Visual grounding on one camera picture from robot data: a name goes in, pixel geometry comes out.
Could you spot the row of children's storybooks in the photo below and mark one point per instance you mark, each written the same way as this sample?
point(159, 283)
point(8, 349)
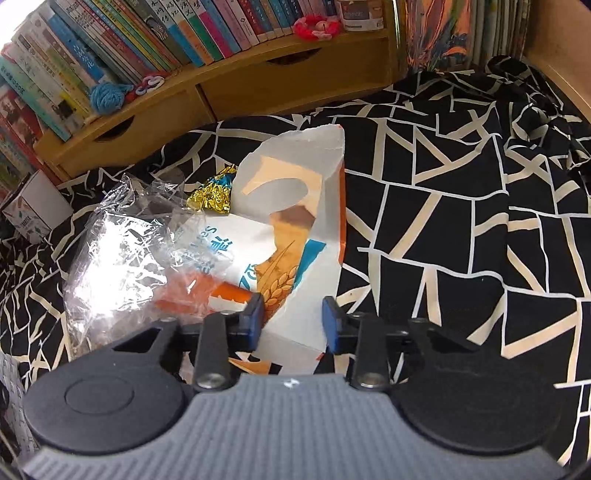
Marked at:
point(18, 138)

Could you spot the small white-lidded jar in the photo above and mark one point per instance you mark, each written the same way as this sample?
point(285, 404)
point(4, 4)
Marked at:
point(360, 14)

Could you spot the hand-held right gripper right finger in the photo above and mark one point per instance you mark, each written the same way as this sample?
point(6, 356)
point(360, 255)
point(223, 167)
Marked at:
point(332, 325)

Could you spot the gold blue foil wrapper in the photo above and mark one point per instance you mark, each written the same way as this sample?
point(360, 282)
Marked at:
point(212, 191)

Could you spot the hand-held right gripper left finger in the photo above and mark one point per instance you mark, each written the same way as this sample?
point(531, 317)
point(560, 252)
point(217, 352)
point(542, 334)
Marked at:
point(253, 323)

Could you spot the wooden desk shelf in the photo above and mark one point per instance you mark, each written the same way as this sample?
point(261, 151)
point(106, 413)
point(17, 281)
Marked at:
point(277, 78)

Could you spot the clear plastic bag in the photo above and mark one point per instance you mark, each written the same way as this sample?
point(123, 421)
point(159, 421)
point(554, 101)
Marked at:
point(115, 258)

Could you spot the white wheat-print paper bag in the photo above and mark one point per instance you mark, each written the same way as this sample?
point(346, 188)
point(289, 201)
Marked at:
point(295, 323)

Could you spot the blue yarn ball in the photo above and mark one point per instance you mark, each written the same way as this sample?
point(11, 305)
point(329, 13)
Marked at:
point(110, 98)

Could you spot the wooden drawer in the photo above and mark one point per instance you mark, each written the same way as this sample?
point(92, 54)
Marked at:
point(152, 124)
point(300, 78)

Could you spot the white printed cardboard box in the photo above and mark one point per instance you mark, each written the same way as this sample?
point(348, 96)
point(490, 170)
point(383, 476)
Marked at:
point(32, 207)

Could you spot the red crochet flower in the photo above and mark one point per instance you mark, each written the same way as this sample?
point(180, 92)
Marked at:
point(316, 26)

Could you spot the black beige patterned blanket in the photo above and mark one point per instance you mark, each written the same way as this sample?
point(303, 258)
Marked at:
point(461, 230)

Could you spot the row of thin picture books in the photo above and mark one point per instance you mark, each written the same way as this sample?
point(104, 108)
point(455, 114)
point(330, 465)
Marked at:
point(452, 32)

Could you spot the row of upright paperback books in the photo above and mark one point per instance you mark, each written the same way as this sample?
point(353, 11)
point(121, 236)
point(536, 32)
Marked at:
point(138, 41)

